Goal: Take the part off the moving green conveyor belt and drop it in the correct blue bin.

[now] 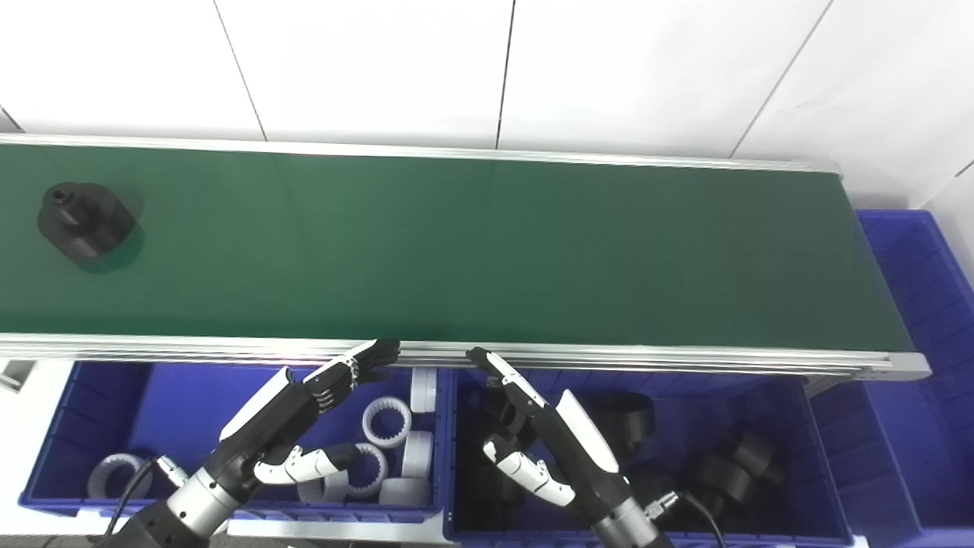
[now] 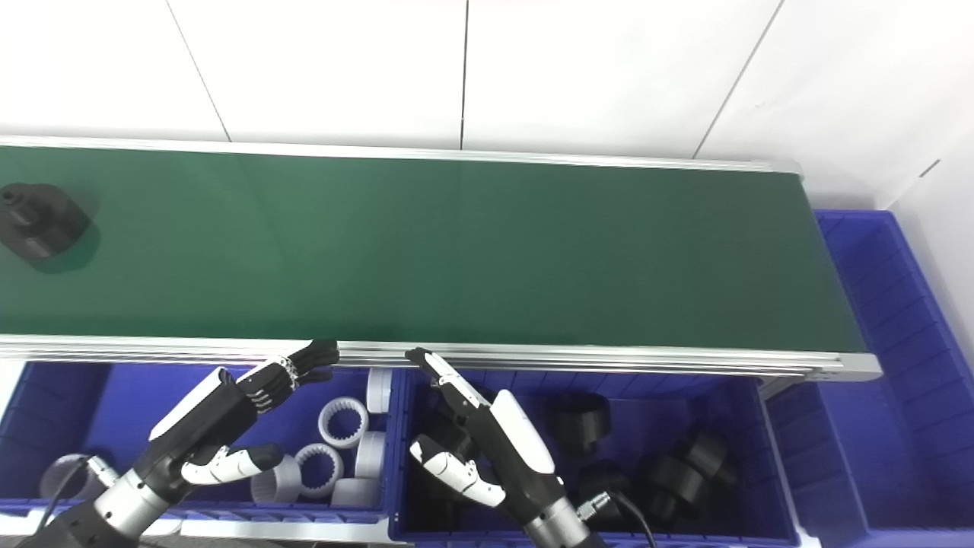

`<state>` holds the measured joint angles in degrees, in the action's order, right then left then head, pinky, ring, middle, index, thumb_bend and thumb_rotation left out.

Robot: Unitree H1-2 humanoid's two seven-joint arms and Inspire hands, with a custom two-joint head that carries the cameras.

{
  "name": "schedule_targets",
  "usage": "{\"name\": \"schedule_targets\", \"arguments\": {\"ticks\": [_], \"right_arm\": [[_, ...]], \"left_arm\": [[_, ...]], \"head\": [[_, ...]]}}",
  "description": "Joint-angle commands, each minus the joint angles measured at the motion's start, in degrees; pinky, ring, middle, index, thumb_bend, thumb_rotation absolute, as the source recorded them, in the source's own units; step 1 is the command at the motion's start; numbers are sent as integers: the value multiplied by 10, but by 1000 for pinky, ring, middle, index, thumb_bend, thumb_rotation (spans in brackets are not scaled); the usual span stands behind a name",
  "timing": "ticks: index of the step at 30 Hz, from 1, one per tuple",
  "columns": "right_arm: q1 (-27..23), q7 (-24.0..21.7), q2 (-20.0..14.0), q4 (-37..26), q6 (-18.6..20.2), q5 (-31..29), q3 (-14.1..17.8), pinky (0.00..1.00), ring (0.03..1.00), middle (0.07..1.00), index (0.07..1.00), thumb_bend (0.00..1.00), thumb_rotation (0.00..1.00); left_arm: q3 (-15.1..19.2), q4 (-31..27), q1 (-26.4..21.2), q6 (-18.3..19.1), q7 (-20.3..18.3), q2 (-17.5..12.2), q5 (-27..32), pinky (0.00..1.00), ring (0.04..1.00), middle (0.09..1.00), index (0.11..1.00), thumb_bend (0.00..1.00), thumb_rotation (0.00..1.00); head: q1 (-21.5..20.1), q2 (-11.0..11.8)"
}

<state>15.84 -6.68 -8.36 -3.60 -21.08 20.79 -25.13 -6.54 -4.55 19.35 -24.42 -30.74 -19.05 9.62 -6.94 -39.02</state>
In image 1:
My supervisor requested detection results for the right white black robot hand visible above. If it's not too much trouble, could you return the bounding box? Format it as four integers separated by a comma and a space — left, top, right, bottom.
466, 346, 632, 527

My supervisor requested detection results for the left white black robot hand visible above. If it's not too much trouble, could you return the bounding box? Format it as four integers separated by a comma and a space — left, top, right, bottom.
217, 339, 402, 497

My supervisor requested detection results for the green conveyor belt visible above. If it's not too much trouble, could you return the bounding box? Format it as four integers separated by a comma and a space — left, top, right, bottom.
0, 143, 914, 352
0, 133, 931, 381

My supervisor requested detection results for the blue bin with white rings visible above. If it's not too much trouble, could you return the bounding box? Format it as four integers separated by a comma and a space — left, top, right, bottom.
19, 360, 446, 524

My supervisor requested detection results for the blue bin with black parts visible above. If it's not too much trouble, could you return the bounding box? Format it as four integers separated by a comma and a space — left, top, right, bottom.
441, 368, 855, 546

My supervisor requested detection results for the empty blue plastic bin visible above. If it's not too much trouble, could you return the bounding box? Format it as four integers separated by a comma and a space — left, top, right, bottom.
810, 209, 974, 548

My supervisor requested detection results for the white toothed ring part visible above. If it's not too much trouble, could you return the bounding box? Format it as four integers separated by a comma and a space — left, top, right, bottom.
409, 368, 438, 414
297, 468, 351, 505
346, 443, 390, 500
86, 453, 154, 501
361, 397, 413, 450
401, 430, 434, 480
378, 477, 428, 508

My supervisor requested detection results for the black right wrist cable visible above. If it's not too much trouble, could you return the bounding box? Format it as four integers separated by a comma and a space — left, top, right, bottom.
647, 489, 730, 548

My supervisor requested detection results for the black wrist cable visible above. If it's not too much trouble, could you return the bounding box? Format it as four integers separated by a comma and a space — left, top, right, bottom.
647, 489, 730, 548
103, 455, 189, 548

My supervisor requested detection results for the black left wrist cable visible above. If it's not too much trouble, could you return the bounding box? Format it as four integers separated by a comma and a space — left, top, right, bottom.
103, 455, 189, 548

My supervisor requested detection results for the grey metal conveyor bracket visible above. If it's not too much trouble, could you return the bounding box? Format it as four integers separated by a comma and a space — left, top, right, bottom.
0, 359, 36, 393

